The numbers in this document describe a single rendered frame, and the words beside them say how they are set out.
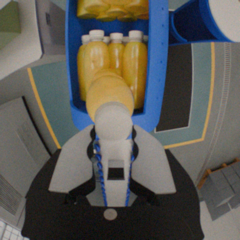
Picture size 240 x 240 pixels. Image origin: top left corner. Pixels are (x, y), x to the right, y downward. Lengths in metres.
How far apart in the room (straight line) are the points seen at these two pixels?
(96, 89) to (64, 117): 1.66
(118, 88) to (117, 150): 0.60
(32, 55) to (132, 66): 0.28
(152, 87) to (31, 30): 0.36
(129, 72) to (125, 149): 0.50
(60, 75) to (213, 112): 2.31
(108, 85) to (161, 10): 0.22
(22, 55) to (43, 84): 1.38
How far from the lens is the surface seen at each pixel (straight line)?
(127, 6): 0.37
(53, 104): 1.80
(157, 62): 0.28
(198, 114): 2.04
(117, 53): 0.37
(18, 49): 0.44
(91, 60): 0.32
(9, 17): 0.43
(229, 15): 0.71
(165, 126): 1.67
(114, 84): 0.16
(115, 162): 0.78
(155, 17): 0.28
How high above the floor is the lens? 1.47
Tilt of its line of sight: 61 degrees down
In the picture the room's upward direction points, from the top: 179 degrees clockwise
